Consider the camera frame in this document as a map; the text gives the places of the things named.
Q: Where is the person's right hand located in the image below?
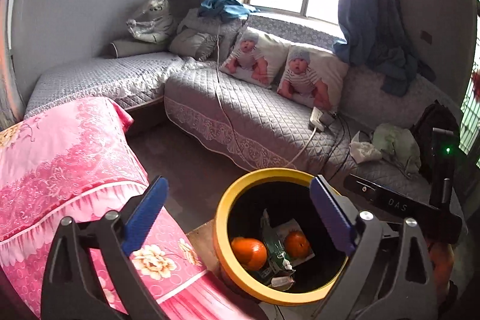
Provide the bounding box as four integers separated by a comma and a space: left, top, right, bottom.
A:
425, 239, 454, 305

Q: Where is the striped cloth covered wardrobe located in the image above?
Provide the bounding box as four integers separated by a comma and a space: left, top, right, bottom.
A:
1, 0, 25, 130

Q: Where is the black backpack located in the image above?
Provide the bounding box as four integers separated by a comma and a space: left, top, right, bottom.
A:
410, 100, 460, 184

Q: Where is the pink floral table cover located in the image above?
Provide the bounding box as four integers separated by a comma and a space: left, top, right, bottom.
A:
1, 97, 265, 319

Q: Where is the grey quilted sofa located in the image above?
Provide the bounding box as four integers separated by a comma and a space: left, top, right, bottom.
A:
26, 52, 461, 202

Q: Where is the right baby print pillow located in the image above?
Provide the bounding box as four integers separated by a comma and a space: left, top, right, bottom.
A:
277, 45, 349, 112

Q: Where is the left baby print pillow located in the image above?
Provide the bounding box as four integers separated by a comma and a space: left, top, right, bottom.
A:
220, 28, 292, 88

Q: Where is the paper in bin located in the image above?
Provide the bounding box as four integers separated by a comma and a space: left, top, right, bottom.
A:
274, 219, 314, 267

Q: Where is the plastic wrapped tiger plush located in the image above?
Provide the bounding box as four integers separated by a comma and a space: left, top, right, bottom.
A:
126, 0, 177, 46

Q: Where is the yellow rimmed trash bin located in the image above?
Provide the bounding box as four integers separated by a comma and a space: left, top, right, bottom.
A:
213, 167, 347, 306

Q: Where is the white power strip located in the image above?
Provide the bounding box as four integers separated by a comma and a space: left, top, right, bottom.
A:
309, 107, 335, 132

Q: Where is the orange tangerine front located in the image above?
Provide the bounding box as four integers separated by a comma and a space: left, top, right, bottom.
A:
230, 237, 268, 271

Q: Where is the grey ruffled cushion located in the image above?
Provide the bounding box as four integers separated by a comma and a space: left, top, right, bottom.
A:
168, 28, 219, 62

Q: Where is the orange tangerine back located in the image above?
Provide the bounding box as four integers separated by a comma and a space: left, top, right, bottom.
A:
283, 231, 311, 259

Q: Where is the dark blue right curtain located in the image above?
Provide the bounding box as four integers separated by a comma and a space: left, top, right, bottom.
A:
333, 0, 436, 97

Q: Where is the green milk carton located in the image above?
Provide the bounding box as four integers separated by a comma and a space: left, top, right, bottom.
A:
260, 210, 295, 292

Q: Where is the white crumpled tissue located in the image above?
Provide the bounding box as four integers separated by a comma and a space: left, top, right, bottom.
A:
349, 131, 383, 165

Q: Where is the orange tangerine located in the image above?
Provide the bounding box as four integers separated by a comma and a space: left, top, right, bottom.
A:
283, 231, 311, 259
230, 237, 268, 271

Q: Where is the grey bolster pillow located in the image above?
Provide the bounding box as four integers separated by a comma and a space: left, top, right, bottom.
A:
107, 38, 168, 58

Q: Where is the baby print pillow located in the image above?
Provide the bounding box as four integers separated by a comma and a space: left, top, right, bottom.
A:
220, 28, 292, 88
277, 45, 349, 112

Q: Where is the light green cloth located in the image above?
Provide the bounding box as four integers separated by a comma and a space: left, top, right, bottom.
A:
373, 124, 422, 177

